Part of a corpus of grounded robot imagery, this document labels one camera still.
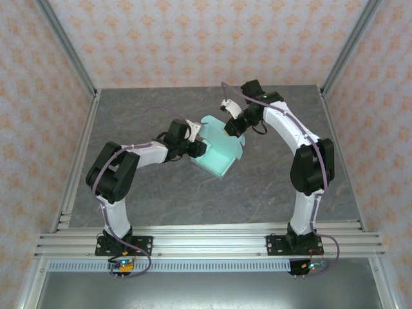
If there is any light blue paper box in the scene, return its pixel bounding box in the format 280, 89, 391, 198
189, 115, 247, 181

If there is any left circuit board yellow connector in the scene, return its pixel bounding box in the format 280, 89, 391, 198
108, 257, 136, 275

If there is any grey metal sheet panel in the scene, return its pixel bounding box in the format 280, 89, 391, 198
19, 257, 400, 309

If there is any right circuit board blue light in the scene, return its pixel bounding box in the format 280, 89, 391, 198
301, 259, 329, 274

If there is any aluminium right side rail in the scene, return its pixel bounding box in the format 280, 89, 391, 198
318, 86, 370, 233

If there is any aluminium left side rail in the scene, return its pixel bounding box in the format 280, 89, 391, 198
50, 88, 102, 233

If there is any aluminium cross rail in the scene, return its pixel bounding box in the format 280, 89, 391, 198
33, 225, 387, 259

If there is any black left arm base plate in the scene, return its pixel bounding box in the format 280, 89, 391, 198
95, 235, 154, 257

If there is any aluminium right frame post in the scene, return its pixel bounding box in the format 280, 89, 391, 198
320, 0, 384, 98

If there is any aluminium frame post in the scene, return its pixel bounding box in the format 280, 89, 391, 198
33, 0, 98, 97
320, 0, 384, 98

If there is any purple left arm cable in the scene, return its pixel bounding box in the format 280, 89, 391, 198
91, 107, 189, 278

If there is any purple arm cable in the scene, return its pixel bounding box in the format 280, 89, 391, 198
220, 82, 341, 277
91, 107, 189, 278

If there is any slotted grey cable duct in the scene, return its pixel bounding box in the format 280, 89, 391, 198
48, 259, 292, 273

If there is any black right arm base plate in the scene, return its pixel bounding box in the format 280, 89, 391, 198
266, 234, 324, 257

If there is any aluminium left frame post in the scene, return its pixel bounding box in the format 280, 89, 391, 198
33, 0, 98, 97

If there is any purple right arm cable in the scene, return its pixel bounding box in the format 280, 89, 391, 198
220, 82, 341, 277

